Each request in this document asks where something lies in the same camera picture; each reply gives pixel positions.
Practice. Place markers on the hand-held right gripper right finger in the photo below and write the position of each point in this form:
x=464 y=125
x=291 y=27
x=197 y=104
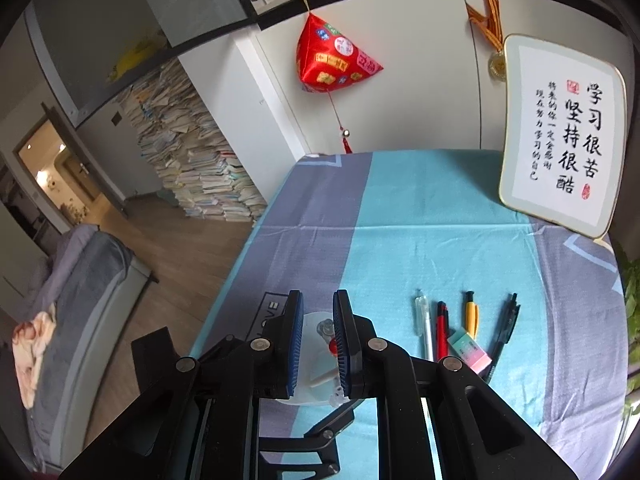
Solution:
x=341 y=345

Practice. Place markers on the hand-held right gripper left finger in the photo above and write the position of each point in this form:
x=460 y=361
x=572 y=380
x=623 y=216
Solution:
x=296 y=350

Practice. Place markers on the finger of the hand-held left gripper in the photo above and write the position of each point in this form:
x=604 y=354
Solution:
x=325 y=432

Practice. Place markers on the translucent plastic cup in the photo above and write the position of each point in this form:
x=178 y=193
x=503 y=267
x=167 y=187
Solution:
x=315 y=355

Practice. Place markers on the white clear-capped pen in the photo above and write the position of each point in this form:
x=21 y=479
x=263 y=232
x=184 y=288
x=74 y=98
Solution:
x=425 y=335

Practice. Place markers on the red pen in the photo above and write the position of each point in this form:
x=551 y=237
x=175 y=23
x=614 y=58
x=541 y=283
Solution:
x=442 y=332

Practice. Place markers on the yellow pen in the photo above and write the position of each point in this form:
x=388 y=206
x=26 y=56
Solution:
x=471 y=317

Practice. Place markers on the desk control panel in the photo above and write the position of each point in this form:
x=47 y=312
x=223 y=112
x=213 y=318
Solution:
x=272 y=315

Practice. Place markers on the grey bed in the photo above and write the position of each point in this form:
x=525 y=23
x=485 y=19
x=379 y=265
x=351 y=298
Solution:
x=90 y=300

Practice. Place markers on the floral printed cloth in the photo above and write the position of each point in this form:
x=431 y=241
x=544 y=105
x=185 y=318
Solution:
x=32 y=350

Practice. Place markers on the pink and green eraser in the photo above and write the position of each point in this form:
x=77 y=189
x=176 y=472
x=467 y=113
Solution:
x=470 y=351

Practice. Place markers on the blue and grey tablecloth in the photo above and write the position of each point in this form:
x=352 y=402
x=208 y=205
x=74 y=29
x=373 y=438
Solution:
x=425 y=240

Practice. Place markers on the pile of stacked papers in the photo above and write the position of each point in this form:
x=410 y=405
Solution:
x=200 y=160

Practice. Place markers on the dark framed room door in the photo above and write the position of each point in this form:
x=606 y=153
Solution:
x=75 y=146

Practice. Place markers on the red hanging ornament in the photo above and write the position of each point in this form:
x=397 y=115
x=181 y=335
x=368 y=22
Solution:
x=332 y=55

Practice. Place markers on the green leafy plant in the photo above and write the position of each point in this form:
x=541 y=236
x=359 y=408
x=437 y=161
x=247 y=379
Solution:
x=631 y=280

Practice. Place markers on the framed calligraphy sign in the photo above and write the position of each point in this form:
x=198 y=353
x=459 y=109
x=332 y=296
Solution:
x=560 y=135

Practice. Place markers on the dark glass cabinet door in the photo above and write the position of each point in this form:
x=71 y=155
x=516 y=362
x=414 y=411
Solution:
x=100 y=20

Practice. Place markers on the medal with striped ribbon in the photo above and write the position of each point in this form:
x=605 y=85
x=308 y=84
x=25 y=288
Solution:
x=492 y=20

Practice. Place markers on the black wall switch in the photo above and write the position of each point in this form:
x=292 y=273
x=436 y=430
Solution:
x=116 y=120

